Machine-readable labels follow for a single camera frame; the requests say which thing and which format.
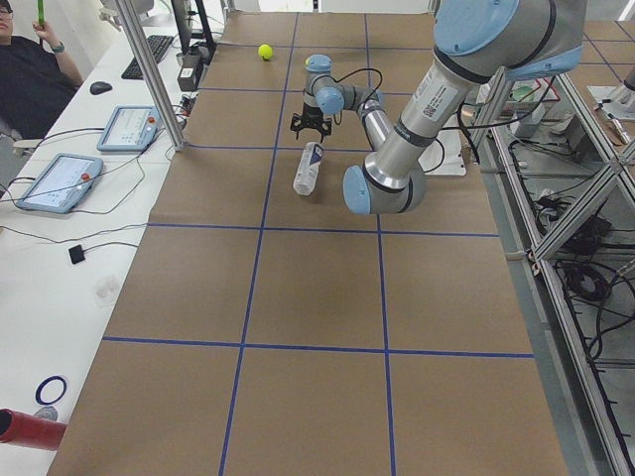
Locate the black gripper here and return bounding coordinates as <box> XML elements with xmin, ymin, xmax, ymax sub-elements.
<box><xmin>290</xmin><ymin>104</ymin><xmax>332</xmax><ymax>144</ymax></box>

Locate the clear tennis ball can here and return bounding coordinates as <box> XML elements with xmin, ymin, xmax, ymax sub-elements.
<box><xmin>293</xmin><ymin>142</ymin><xmax>323</xmax><ymax>196</ymax></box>

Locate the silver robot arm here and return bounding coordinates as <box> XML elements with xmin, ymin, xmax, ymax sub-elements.
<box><xmin>290</xmin><ymin>0</ymin><xmax>586</xmax><ymax>214</ymax></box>

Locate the black power box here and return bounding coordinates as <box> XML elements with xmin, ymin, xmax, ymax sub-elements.
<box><xmin>178</xmin><ymin>47</ymin><xmax>206</xmax><ymax>92</ymax></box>

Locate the black computer monitor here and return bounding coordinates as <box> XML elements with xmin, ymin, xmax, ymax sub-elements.
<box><xmin>171</xmin><ymin>0</ymin><xmax>217</xmax><ymax>64</ymax></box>

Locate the black keyboard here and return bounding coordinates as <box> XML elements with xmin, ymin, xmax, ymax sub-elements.
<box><xmin>120</xmin><ymin>34</ymin><xmax>176</xmax><ymax>81</ymax></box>

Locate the far blue teach pendant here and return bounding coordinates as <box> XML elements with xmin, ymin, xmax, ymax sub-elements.
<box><xmin>96</xmin><ymin>105</ymin><xmax>162</xmax><ymax>153</ymax></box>

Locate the blue teach pendant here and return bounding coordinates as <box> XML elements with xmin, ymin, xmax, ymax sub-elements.
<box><xmin>16</xmin><ymin>153</ymin><xmax>103</xmax><ymax>214</ymax></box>
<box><xmin>96</xmin><ymin>105</ymin><xmax>162</xmax><ymax>153</ymax></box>

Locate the black computer mouse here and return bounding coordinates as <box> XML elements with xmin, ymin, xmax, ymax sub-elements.
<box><xmin>89</xmin><ymin>81</ymin><xmax>113</xmax><ymax>95</ymax></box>

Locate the near blue teach pendant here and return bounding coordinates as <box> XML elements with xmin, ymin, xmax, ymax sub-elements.
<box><xmin>16</xmin><ymin>153</ymin><xmax>103</xmax><ymax>214</ymax></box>

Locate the small black square pad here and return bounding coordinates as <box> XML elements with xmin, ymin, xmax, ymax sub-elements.
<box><xmin>68</xmin><ymin>244</ymin><xmax>85</xmax><ymax>265</ymax></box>

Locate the person in black shirt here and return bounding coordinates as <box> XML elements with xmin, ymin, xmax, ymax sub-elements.
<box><xmin>0</xmin><ymin>0</ymin><xmax>85</xmax><ymax>140</ymax></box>

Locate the blue tape roll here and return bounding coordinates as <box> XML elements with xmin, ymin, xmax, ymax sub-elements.
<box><xmin>34</xmin><ymin>375</ymin><xmax>68</xmax><ymax>406</ymax></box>

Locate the red cylinder tube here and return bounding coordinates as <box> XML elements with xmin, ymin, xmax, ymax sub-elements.
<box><xmin>1</xmin><ymin>409</ymin><xmax>66</xmax><ymax>451</ymax></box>

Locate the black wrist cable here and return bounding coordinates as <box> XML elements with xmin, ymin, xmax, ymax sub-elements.
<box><xmin>326</xmin><ymin>67</ymin><xmax>384</xmax><ymax>125</ymax></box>

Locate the aluminium frame post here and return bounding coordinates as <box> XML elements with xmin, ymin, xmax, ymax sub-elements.
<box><xmin>115</xmin><ymin>0</ymin><xmax>185</xmax><ymax>152</ymax></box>

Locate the aluminium frame rack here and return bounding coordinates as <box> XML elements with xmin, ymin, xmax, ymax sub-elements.
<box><xmin>474</xmin><ymin>64</ymin><xmax>634</xmax><ymax>475</ymax></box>

